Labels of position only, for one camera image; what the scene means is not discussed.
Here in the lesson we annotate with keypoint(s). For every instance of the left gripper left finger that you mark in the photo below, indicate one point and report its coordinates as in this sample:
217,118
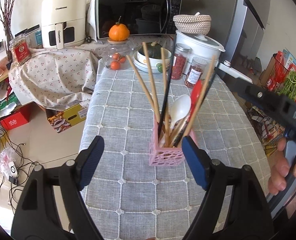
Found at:
87,162

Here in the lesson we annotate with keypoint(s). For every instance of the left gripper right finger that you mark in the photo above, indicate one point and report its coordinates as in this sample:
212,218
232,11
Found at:
198,162

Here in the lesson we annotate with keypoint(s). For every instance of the pink perforated utensil holder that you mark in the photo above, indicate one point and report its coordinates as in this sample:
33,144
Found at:
163,156

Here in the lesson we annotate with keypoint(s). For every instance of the white plastic spoon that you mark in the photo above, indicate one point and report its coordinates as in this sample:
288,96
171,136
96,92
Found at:
179,109

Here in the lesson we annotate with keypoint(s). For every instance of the brown wooden chopstick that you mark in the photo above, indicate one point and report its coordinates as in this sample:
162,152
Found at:
143,86
151,79

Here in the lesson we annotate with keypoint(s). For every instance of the red silicone spatula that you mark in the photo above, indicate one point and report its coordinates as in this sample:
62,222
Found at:
194,99

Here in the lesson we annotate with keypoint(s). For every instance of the person's right hand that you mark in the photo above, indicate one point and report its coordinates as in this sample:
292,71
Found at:
279,170

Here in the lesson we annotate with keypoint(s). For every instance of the green leafy vegetable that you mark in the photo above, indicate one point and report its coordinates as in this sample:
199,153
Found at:
289,86

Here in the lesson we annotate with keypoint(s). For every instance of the yellow printed cardboard box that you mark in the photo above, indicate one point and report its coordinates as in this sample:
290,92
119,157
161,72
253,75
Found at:
63,120

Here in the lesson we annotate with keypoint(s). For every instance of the red box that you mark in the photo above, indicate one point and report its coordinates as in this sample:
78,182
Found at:
17,119

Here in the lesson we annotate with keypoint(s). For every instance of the grey refrigerator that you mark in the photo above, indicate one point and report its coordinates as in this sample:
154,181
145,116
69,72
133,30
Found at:
239,25

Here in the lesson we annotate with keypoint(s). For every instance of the floral white cloth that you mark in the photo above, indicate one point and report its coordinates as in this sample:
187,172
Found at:
58,78

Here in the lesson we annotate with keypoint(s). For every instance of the jar of red goji berries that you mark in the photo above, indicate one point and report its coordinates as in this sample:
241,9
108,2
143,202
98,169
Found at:
180,56

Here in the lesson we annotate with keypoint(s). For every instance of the labelled jar of dried fruit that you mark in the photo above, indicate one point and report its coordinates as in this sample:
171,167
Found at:
196,70

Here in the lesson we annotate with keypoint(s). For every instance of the white electric pot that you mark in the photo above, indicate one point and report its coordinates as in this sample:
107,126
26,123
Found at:
205,47

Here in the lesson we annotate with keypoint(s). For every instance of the dark green squash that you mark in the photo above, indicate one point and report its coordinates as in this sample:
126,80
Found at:
153,49

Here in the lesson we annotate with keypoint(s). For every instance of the red labelled snack jar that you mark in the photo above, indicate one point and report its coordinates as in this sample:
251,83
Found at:
20,50

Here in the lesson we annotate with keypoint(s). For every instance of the orange tangerine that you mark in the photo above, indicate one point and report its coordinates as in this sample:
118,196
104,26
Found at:
119,32

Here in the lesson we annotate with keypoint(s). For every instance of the cream air fryer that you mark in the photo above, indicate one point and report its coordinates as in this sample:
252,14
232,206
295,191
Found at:
63,23

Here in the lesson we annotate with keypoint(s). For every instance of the black microwave oven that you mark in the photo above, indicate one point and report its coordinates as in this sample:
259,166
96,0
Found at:
141,17

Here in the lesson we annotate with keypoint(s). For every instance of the dried branch bouquet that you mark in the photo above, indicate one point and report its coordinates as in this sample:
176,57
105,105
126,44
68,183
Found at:
6,10

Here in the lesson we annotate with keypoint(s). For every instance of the woven rope basket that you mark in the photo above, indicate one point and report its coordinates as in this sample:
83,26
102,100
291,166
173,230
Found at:
193,24

